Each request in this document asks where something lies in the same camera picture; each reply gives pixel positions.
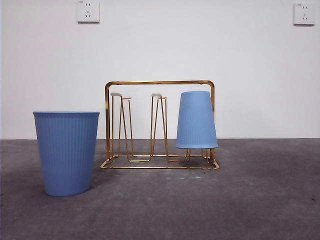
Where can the white wall socket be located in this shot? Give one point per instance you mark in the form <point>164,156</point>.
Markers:
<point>88,11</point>
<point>304,14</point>

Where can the blue ribbed plastic cup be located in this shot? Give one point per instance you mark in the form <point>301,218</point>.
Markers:
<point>196,122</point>
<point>66,155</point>

